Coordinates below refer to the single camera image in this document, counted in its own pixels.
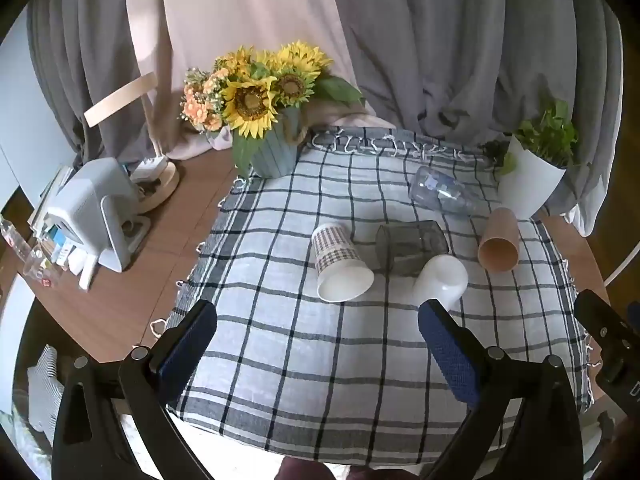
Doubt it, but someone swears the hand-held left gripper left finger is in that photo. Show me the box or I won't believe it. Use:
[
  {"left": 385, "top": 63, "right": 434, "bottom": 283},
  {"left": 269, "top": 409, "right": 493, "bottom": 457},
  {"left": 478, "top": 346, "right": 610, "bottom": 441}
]
[{"left": 52, "top": 299, "right": 218, "bottom": 480}]

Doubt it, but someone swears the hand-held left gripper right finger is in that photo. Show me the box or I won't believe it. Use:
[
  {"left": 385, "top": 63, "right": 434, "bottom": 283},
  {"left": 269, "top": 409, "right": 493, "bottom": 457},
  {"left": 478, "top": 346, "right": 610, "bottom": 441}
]
[{"left": 417, "top": 299, "right": 586, "bottom": 480}]

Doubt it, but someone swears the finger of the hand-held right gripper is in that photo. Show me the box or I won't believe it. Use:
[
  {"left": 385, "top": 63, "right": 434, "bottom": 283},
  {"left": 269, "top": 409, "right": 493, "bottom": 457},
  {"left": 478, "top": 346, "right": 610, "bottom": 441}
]
[{"left": 574, "top": 290, "right": 633, "bottom": 361}]

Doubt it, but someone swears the checked paper cup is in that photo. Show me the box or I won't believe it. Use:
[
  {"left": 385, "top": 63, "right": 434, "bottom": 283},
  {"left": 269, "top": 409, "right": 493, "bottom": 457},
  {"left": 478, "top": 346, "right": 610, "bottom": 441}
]
[{"left": 311, "top": 223, "right": 375, "bottom": 303}]

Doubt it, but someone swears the white cup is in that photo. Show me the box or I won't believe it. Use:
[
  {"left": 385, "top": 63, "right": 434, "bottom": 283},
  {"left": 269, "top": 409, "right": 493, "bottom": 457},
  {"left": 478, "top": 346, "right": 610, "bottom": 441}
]
[{"left": 412, "top": 255, "right": 469, "bottom": 312}]

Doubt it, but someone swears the grey transparent cup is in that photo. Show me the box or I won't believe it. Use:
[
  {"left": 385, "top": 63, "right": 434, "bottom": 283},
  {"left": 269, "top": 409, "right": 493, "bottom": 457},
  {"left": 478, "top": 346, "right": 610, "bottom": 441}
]
[{"left": 376, "top": 220, "right": 449, "bottom": 277}]

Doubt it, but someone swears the brown paper cup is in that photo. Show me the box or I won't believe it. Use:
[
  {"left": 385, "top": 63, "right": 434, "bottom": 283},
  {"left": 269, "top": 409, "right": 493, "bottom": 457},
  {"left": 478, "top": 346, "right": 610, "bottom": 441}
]
[{"left": 477, "top": 208, "right": 520, "bottom": 273}]

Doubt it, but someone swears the small clear plastic cup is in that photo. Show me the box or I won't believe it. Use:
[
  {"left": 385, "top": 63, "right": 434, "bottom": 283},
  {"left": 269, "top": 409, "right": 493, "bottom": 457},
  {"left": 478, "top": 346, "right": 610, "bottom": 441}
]
[{"left": 22, "top": 242, "right": 67, "bottom": 289}]

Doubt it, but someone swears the clear printed plastic cup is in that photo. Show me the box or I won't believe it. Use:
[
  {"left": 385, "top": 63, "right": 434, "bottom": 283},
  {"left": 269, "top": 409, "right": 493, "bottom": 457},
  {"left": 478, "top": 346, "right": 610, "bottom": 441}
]
[{"left": 408, "top": 166, "right": 485, "bottom": 217}]

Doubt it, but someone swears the checked tablecloth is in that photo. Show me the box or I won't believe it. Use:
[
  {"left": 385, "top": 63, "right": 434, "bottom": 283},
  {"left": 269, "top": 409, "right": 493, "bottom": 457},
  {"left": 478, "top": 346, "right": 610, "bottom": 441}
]
[{"left": 165, "top": 127, "right": 597, "bottom": 467}]

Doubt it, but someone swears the striped cushion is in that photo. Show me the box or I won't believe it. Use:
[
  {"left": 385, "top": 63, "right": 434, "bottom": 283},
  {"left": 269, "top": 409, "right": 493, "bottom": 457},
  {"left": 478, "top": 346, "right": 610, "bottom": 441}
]
[{"left": 26, "top": 345, "right": 67, "bottom": 435}]

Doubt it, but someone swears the green plant in white pot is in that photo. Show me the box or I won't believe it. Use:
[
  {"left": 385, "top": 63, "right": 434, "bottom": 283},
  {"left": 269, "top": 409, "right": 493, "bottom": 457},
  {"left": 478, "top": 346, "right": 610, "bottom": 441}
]
[{"left": 482, "top": 99, "right": 581, "bottom": 220}]

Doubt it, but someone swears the white desktop appliance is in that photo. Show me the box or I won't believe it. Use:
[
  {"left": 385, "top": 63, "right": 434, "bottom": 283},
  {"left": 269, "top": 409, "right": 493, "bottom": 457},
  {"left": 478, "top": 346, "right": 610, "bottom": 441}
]
[{"left": 46, "top": 157, "right": 152, "bottom": 274}]

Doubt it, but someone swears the clear plastic bottle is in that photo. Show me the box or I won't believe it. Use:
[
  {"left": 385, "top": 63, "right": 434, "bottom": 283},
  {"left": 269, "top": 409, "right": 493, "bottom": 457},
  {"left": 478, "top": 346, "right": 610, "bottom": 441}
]
[{"left": 0, "top": 214, "right": 32, "bottom": 262}]

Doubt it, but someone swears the sunflower bouquet in blue-grey vase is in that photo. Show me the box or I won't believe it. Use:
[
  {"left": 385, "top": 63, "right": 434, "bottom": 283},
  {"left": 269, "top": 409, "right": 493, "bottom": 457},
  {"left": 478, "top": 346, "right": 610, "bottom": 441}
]
[{"left": 180, "top": 40, "right": 367, "bottom": 180}]

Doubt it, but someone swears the grey curtain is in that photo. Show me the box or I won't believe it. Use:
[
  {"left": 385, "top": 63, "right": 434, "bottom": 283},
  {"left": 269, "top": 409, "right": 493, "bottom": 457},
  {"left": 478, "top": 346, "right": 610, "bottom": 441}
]
[{"left": 25, "top": 0, "right": 626, "bottom": 238}]

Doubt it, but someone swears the pale pink curtain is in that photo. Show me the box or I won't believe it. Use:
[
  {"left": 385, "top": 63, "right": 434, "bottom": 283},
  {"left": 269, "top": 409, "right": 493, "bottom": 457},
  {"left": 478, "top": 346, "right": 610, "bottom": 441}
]
[{"left": 122, "top": 0, "right": 396, "bottom": 161}]

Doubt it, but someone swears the white cable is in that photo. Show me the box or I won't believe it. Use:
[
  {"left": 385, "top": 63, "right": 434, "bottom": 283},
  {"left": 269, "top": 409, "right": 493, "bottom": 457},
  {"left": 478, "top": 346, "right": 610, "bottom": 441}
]
[{"left": 601, "top": 237, "right": 640, "bottom": 282}]

